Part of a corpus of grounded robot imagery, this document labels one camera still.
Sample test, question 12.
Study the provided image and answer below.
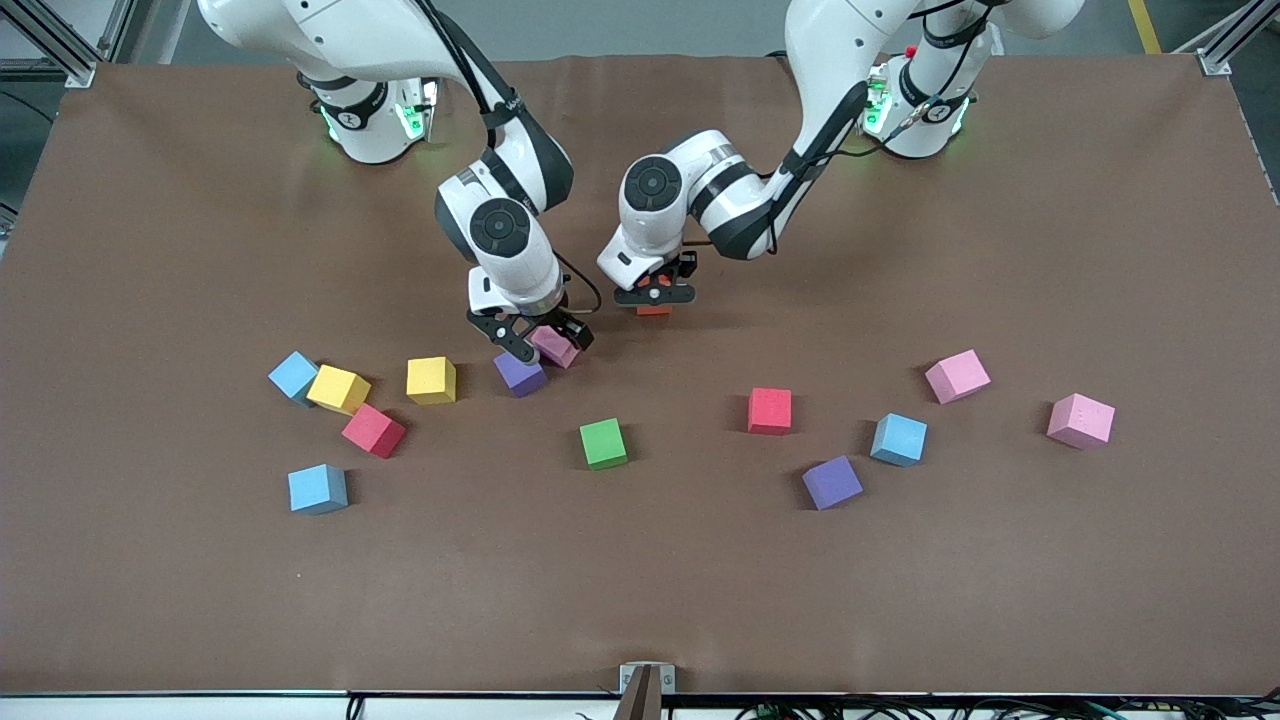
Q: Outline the pink foam cube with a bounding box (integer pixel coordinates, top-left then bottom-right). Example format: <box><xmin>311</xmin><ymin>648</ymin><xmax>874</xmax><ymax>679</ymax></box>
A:
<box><xmin>530</xmin><ymin>326</ymin><xmax>581</xmax><ymax>370</ymax></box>
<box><xmin>1046</xmin><ymin>392</ymin><xmax>1116</xmax><ymax>451</ymax></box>
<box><xmin>924</xmin><ymin>348</ymin><xmax>993</xmax><ymax>406</ymax></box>

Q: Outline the purple foam cube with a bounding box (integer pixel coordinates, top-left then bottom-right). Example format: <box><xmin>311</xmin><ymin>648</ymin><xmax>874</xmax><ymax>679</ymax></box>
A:
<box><xmin>801</xmin><ymin>455</ymin><xmax>864</xmax><ymax>512</ymax></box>
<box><xmin>493</xmin><ymin>350</ymin><xmax>550</xmax><ymax>399</ymax></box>

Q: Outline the green foam cube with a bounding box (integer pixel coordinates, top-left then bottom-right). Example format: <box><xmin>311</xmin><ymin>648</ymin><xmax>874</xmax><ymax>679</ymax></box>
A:
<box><xmin>579</xmin><ymin>417</ymin><xmax>630</xmax><ymax>471</ymax></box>

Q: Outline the yellow foam cube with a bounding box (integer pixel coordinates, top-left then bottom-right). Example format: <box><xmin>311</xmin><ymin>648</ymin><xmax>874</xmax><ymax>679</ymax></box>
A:
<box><xmin>306</xmin><ymin>364</ymin><xmax>372</xmax><ymax>416</ymax></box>
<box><xmin>406</xmin><ymin>356</ymin><xmax>458</xmax><ymax>406</ymax></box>

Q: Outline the red foam cube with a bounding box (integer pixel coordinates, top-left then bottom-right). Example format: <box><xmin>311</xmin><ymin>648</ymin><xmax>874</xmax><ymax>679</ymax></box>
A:
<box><xmin>748</xmin><ymin>387</ymin><xmax>793</xmax><ymax>437</ymax></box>
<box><xmin>341</xmin><ymin>403</ymin><xmax>408</xmax><ymax>460</ymax></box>

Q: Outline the blue foam cube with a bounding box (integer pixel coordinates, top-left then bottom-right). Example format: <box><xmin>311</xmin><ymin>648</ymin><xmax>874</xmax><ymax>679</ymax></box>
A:
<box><xmin>288</xmin><ymin>463</ymin><xmax>349</xmax><ymax>516</ymax></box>
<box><xmin>267</xmin><ymin>350</ymin><xmax>321</xmax><ymax>406</ymax></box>
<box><xmin>869</xmin><ymin>412</ymin><xmax>928</xmax><ymax>469</ymax></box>

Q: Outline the brown table mat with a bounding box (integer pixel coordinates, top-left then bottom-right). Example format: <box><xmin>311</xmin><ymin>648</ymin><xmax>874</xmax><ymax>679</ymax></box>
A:
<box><xmin>0</xmin><ymin>52</ymin><xmax>1280</xmax><ymax>696</ymax></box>

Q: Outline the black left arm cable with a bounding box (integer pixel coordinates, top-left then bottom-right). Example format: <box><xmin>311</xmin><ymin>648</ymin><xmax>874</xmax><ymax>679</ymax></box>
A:
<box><xmin>765</xmin><ymin>0</ymin><xmax>1001</xmax><ymax>261</ymax></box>

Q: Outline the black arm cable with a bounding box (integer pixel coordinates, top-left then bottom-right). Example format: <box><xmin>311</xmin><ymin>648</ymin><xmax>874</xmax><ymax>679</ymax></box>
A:
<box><xmin>765</xmin><ymin>0</ymin><xmax>1001</xmax><ymax>261</ymax></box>
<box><xmin>415</xmin><ymin>0</ymin><xmax>603</xmax><ymax>316</ymax></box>

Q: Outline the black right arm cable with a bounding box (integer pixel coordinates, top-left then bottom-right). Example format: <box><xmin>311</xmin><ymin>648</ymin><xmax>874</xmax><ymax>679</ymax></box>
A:
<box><xmin>415</xmin><ymin>0</ymin><xmax>603</xmax><ymax>316</ymax></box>

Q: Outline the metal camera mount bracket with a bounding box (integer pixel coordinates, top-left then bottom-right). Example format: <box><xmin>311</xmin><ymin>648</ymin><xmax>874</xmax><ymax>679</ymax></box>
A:
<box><xmin>615</xmin><ymin>662</ymin><xmax>677</xmax><ymax>720</ymax></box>

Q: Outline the aluminium frame profile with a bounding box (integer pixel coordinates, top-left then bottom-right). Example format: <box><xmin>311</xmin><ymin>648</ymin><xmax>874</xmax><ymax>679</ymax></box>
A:
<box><xmin>1195</xmin><ymin>0</ymin><xmax>1280</xmax><ymax>76</ymax></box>
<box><xmin>0</xmin><ymin>0</ymin><xmax>136</xmax><ymax>89</ymax></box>

